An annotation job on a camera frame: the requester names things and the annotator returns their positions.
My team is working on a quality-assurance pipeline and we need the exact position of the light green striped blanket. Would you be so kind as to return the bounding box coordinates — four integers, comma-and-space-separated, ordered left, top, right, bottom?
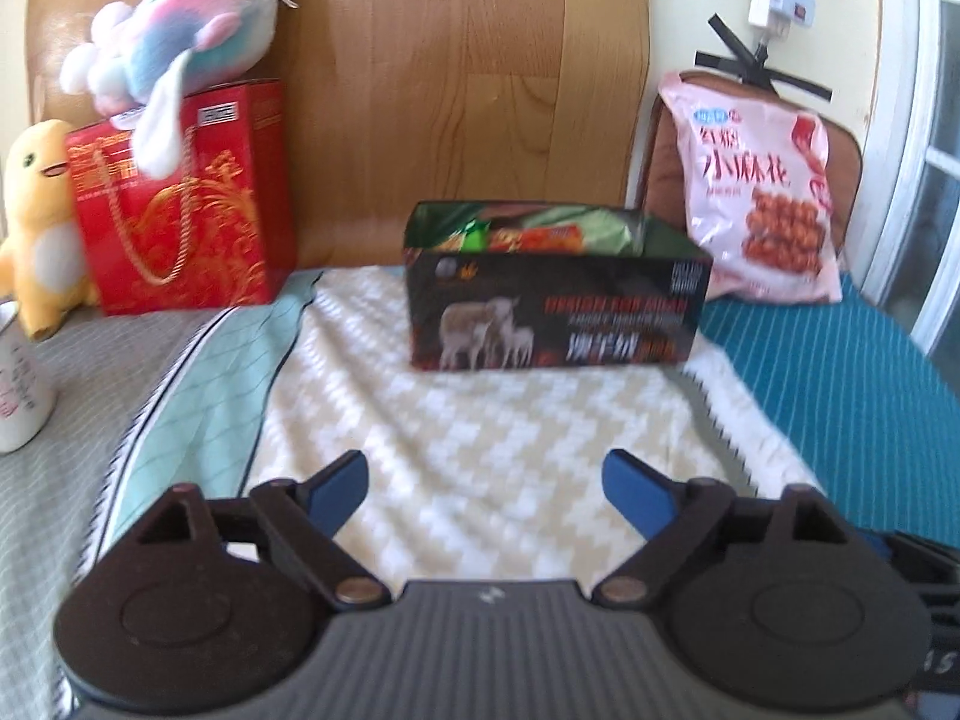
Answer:
73, 268, 325, 587

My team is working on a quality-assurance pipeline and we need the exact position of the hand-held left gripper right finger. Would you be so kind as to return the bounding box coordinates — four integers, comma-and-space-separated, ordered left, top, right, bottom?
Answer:
592, 448, 857, 610

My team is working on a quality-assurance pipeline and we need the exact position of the pastel plush toy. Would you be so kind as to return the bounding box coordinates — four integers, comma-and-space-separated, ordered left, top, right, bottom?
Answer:
60, 0, 290, 178

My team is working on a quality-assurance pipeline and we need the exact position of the white window frame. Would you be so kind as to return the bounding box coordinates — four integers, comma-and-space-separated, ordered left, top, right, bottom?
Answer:
861, 0, 960, 361

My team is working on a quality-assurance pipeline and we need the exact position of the wooden headboard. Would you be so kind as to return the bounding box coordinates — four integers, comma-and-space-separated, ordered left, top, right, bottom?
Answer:
25, 0, 652, 271

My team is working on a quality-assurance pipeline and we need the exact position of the beige zigzag blanket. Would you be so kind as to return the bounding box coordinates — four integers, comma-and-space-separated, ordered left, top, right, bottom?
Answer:
246, 265, 826, 587

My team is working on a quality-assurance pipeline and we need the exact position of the brown seat cushion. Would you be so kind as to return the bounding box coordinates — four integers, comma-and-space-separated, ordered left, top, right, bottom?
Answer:
633, 70, 865, 280

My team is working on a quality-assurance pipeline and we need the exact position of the pink snack bag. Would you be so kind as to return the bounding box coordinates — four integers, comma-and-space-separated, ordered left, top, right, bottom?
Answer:
658, 70, 845, 305

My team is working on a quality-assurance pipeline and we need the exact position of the black cardboard box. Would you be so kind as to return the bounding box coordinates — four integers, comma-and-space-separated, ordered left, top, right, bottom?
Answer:
403, 199, 715, 373

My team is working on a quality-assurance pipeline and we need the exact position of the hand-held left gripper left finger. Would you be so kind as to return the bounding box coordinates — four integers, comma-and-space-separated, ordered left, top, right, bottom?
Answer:
132, 450, 392, 611

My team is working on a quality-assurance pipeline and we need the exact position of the red gift box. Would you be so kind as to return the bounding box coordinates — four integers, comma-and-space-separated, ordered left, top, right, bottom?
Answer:
64, 79, 298, 317

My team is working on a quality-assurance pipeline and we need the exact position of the green leaf-print snack packet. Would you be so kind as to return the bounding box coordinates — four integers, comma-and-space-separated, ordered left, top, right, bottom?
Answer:
522, 205, 649, 257

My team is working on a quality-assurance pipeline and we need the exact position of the long black tape strip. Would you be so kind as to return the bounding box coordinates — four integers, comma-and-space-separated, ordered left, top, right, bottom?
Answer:
694, 49, 835, 104

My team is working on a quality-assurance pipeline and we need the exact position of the yellow duck plush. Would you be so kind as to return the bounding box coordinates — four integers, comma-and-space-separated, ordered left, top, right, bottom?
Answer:
0, 118, 100, 341

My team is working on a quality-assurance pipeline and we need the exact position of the grey checked sheet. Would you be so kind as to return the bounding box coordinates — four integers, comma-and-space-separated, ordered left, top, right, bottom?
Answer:
0, 306, 226, 720

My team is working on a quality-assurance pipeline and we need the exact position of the short black tape strip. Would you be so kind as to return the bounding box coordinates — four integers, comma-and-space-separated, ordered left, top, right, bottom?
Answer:
708, 13, 760, 55

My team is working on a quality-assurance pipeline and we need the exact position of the white cup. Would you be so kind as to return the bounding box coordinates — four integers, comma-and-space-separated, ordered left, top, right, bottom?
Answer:
0, 300, 58, 455

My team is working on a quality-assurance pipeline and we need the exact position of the teal woven mat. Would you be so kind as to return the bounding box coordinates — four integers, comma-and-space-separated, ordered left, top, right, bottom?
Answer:
696, 273, 960, 565

